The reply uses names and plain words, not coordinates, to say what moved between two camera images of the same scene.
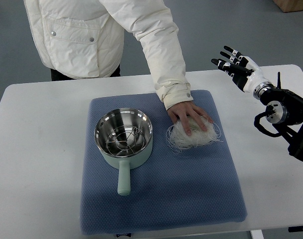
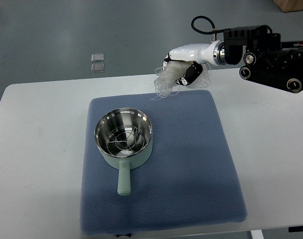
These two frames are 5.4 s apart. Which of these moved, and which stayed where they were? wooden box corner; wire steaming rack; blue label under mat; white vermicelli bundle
Moved: white vermicelli bundle
Stayed: wooden box corner; wire steaming rack; blue label under mat
